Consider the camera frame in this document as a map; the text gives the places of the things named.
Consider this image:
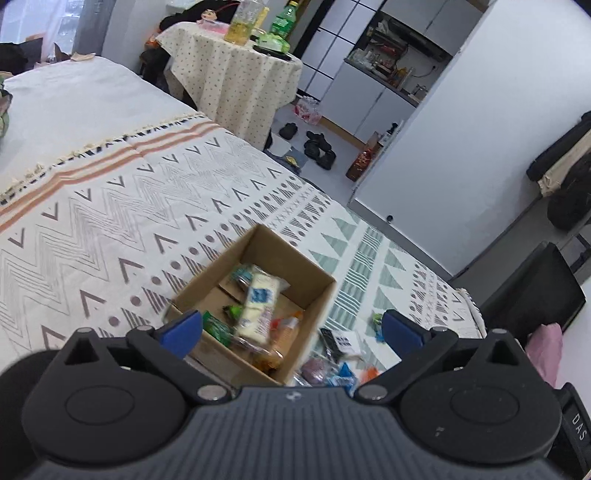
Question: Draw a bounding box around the white kitchen cabinet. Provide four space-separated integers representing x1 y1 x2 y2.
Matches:
318 60 421 148

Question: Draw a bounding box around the black white snack packet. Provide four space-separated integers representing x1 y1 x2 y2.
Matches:
318 328 365 363

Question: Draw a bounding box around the round table with dotted tablecloth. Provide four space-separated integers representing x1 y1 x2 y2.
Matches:
157 21 303 151

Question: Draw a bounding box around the white bread packet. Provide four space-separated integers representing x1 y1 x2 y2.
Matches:
233 272 282 344

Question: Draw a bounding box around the black upright panel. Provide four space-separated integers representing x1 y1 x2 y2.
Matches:
478 241 587 342

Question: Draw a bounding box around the red brown floor bottle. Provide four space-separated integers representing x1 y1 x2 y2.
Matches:
345 143 382 182

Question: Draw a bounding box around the long orange snack packet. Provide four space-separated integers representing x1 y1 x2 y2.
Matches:
252 311 303 370

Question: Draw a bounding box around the black flat case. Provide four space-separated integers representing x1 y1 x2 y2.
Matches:
253 45 296 63

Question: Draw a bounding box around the pink wrapped bottle pack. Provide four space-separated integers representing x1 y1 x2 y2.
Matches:
294 97 322 124

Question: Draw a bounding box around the black grid sliding door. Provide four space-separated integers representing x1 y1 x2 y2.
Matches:
286 0 384 100

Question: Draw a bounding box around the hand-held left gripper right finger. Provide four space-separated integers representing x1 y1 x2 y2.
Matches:
355 309 525 404

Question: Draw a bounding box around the purple snack packet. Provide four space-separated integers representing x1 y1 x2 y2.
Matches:
300 357 333 386

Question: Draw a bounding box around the grey blue floor cloth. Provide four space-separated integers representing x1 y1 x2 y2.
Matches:
272 145 305 174

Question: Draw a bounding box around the pink pillow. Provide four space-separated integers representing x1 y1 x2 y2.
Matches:
526 323 564 384

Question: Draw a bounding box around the white bedsheet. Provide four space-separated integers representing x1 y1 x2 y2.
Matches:
0 55 204 195

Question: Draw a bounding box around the green soda bottle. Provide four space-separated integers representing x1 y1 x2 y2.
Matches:
269 0 300 40

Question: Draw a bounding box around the green tissue pack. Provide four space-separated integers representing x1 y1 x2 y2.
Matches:
253 33 291 52

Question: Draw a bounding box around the large green snack packet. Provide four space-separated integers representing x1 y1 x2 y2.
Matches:
202 311 236 347

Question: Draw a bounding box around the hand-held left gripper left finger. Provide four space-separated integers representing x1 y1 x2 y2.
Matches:
60 310 232 404

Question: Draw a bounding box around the kitchen dish rack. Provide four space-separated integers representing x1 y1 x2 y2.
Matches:
351 21 416 88

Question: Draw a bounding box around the brown cardboard box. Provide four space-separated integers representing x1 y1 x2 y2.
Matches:
164 224 339 386

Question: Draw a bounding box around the black clothing pile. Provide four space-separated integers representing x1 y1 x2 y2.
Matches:
139 0 245 90

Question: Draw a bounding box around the small blue snack packet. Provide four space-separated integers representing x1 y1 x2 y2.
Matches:
328 362 356 393

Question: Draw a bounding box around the clear bottle of yellow liquid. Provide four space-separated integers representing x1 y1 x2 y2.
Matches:
228 0 271 46

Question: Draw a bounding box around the hanging beige coat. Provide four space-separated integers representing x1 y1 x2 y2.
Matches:
538 148 591 197

